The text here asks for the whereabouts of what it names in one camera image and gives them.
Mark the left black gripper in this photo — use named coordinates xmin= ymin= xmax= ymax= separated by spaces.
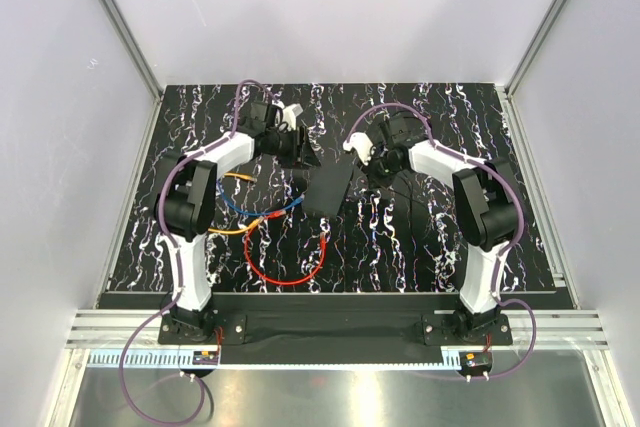
xmin=265 ymin=126 xmax=320 ymax=170

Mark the black power adapter with cord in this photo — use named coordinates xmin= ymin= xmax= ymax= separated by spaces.
xmin=349 ymin=156 xmax=441 ymax=228

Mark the black network switch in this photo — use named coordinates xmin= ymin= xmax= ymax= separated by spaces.
xmin=302 ymin=160 xmax=354 ymax=218

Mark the blue ethernet cable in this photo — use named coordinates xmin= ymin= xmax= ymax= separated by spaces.
xmin=218 ymin=181 xmax=306 ymax=217

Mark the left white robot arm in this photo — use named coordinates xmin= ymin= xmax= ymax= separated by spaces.
xmin=151 ymin=102 xmax=320 ymax=343

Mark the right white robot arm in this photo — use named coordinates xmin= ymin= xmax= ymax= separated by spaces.
xmin=343 ymin=113 xmax=525 ymax=344

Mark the right small connector board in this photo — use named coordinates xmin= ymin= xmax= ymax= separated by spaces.
xmin=461 ymin=351 xmax=493 ymax=371

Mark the small connector board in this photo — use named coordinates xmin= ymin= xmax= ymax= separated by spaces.
xmin=192 ymin=350 xmax=220 ymax=366
xmin=461 ymin=351 xmax=493 ymax=371

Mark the left small connector board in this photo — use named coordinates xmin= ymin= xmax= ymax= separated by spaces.
xmin=192 ymin=350 xmax=220 ymax=366

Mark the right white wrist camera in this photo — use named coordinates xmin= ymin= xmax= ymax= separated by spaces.
xmin=343 ymin=132 xmax=373 ymax=166

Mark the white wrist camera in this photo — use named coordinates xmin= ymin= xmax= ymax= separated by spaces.
xmin=277 ymin=103 xmax=303 ymax=132
xmin=343 ymin=132 xmax=373 ymax=166

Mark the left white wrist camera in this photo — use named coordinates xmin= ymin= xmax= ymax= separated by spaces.
xmin=277 ymin=103 xmax=303 ymax=132

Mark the red ethernet cable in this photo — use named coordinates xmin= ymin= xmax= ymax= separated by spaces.
xmin=243 ymin=210 xmax=329 ymax=286

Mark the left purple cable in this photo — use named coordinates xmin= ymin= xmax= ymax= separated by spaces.
xmin=119 ymin=78 xmax=281 ymax=423

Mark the orange ethernet cable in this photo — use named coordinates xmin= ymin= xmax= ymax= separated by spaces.
xmin=207 ymin=173 xmax=266 ymax=236

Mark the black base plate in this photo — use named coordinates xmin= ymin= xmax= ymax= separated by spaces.
xmin=159 ymin=293 xmax=513 ymax=347

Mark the white slotted cable duct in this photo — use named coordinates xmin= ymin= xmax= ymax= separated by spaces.
xmin=88 ymin=348 xmax=461 ymax=371

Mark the aluminium front rail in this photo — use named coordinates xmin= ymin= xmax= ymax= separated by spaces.
xmin=66 ymin=309 xmax=607 ymax=349

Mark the right aluminium frame post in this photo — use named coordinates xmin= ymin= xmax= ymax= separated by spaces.
xmin=504 ymin=0 xmax=570 ymax=97

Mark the aluminium frame post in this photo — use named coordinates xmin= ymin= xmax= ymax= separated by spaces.
xmin=504 ymin=0 xmax=570 ymax=97
xmin=98 ymin=0 xmax=164 ymax=101

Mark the left aluminium frame post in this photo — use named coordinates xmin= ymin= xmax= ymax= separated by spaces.
xmin=98 ymin=0 xmax=164 ymax=101

